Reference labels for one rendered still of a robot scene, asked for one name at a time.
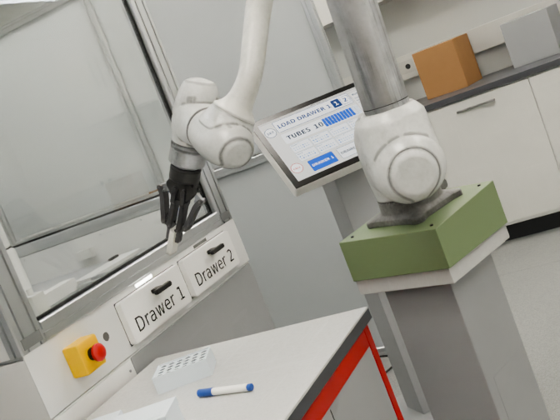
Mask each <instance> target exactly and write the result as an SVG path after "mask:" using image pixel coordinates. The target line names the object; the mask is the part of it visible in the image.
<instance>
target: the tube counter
mask: <svg viewBox="0 0 560 420"><path fill-rule="evenodd" d="M362 112H363V111H362V110H361V109H360V108H359V107H358V105H357V104H355V105H353V106H351V107H347V108H345V109H343V110H341V111H339V112H335V113H333V114H331V115H329V116H326V117H323V118H321V119H318V120H317V121H315V122H311V125H312V126H313V127H314V129H315V130H316V131H317V132H318V131H320V130H322V129H324V128H328V127H330V126H332V125H334V124H336V123H340V122H341V121H344V120H346V119H349V118H351V117H354V116H356V115H358V114H360V113H362Z"/></svg>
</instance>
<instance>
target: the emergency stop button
mask: <svg viewBox="0 0 560 420"><path fill-rule="evenodd" d="M91 354H92V358H93V359H94V360H95V361H97V362H101V361H103V360H104V359H105V357H106V354H107V351H106V348H105V347H104V346H103V345H102V344H101V343H95V344H94V345H93V346H92V349H91Z"/></svg>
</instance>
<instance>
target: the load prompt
mask: <svg viewBox="0 0 560 420"><path fill-rule="evenodd" d="M351 103H354V101H353V100H352V99H351V98H350V97H349V96H348V95H347V93H344V94H342V95H340V96H337V97H334V98H332V99H329V100H327V101H325V102H321V103H319V104H317V105H315V106H312V107H310V108H307V109H305V110H302V111H301V112H297V113H294V114H293V115H290V116H288V117H285V118H282V119H280V120H277V121H276V122H272V125H273V126H274V127H275V129H276V130H277V132H278V133H281V132H284V131H286V130H288V129H290V128H294V127H296V126H298V125H300V124H303V123H306V122H308V121H310V120H313V119H314V118H318V117H321V116H322V115H325V114H327V113H330V112H332V111H335V110H337V109H339V108H342V107H345V106H347V105H349V104H351Z"/></svg>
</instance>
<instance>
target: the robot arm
mask: <svg viewBox="0 0 560 420"><path fill-rule="evenodd" d="M326 2H327V6H328V9H329V12H330V14H331V17H332V21H333V24H334V27H335V29H336V32H337V36H338V39H339V41H340V43H341V46H342V50H343V53H344V56H345V58H346V61H347V65H348V68H349V71H350V73H351V76H352V80H353V83H354V86H355V88H356V90H357V95H358V97H359V100H360V103H361V105H362V110H363V112H362V113H360V114H359V116H358V118H357V121H356V122H355V127H354V144H355V148H356V150H357V155H358V157H359V160H360V163H361V165H362V169H363V171H364V173H365V175H366V178H367V180H368V183H369V185H370V187H371V189H372V191H373V193H374V195H375V197H376V199H377V203H378V206H379V209H380V213H379V214H378V215H377V216H375V217H374V218H372V219H371V220H369V221H368V222H367V228H368V229H371V228H379V227H387V226H397V225H406V224H411V225H416V224H419V223H422V222H424V221H425V220H426V219H427V218H428V217H429V216H431V215H432V214H434V213H435V212H436V211H437V210H439V209H440V208H442V207H444V206H445V205H446V204H448V203H450V202H451V201H452V200H453V199H455V198H458V197H460V196H461V195H463V192H462V189H461V188H453V189H446V188H447V186H448V183H447V180H446V179H445V176H446V171H447V160H446V157H445V154H444V152H443V150H442V148H441V147H440V146H439V141H438V138H437V136H436V133H435V132H434V129H433V126H432V124H431V122H430V119H429V117H428V114H427V111H426V109H425V107H424V106H423V105H422V104H421V103H419V102H417V101H415V100H414V99H412V98H410V99H409V97H408V93H407V90H406V88H405V85H404V82H403V78H402V75H401V73H400V70H399V67H398V62H397V59H396V57H395V54H394V51H393V47H392V44H391V42H390V39H389V36H388V32H387V29H386V27H385V24H384V21H383V16H382V14H381V11H380V8H379V6H378V1H377V0H326ZM272 7H273V0H246V5H245V12H244V21H243V30H242V47H241V56H240V64H239V69H238V73H237V78H236V81H235V83H234V84H233V86H232V89H231V90H230V92H229V93H228V94H227V96H225V97H223V98H221V99H220V98H219V93H218V87H217V84H216V83H214V82H211V81H209V80H207V79H204V78H201V77H191V78H188V79H186V80H184V81H183V82H182V85H181V87H180V88H179V90H178V92H177V96H176V99H175V103H174V106H173V110H172V123H171V129H172V140H171V147H170V152H169V157H168V160H169V162H170V163H171V165H170V170H169V179H168V180H167V182H166V183H165V182H164V183H161V184H159V185H157V190H158V192H159V197H160V213H161V223H164V224H165V225H167V234H166V239H168V242H167V251H166V254H167V255H169V256H172V255H173V254H174V253H176V252H177V250H178V244H179V243H180V242H181V241H182V239H183V232H186V231H188V230H190V229H191V228H192V226H193V224H194V221H195V219H196V217H197V215H198V212H199V210H200V208H201V206H202V205H203V204H204V203H205V202H206V201H207V199H206V198H205V197H202V196H201V195H200V194H199V189H198V184H199V181H200V176H201V171H202V168H204V167H205V165H206V160H208V161H209V162H210V163H212V164H214V165H217V166H219V167H221V168H226V169H236V168H240V167H242V166H244V165H246V164H247V163H248V162H249V161H250V159H251V158H252V156H253V152H254V139H253V129H254V124H255V120H254V118H253V106H254V103H255V101H256V98H257V95H258V91H259V88H260V85H261V81H262V78H263V69H264V63H265V57H266V51H267V44H268V32H269V25H270V19H271V12H272ZM168 190H169V192H170V194H171V198H170V203H171V204H170V208H169V193H168ZM194 197H195V200H194V204H193V206H192V209H191V211H190V213H189V215H188V206H189V204H190V201H191V200H192V199H193V198H194ZM178 209H179V211H178ZM187 215H188V217H187ZM175 225H177V226H175ZM174 226H175V227H174Z"/></svg>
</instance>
